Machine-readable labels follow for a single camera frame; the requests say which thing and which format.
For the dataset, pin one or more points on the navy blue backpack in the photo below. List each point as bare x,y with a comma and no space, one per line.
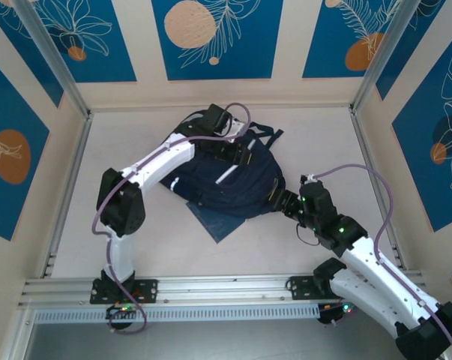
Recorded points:
229,191

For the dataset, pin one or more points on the navy book with yellow label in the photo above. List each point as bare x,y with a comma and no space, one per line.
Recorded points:
218,228

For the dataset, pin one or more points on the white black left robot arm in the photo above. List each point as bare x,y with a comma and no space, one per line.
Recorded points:
162,159

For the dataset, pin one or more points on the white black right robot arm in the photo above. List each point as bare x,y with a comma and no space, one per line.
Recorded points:
379,270

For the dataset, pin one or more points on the aluminium table side rail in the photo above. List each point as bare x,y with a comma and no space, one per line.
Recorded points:
72,180
372,165

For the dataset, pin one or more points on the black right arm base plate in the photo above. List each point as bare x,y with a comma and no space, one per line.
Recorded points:
300,287

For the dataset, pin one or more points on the aluminium mounting rail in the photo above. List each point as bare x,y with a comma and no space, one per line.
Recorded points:
225,288

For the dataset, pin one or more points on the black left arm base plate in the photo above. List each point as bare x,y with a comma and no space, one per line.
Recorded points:
147,290

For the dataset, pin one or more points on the aluminium frame post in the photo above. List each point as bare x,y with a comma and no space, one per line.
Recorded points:
17,333
442,357
57,63
379,56

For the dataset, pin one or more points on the aluminium lower frame post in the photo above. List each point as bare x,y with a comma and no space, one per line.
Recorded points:
442,357
17,333

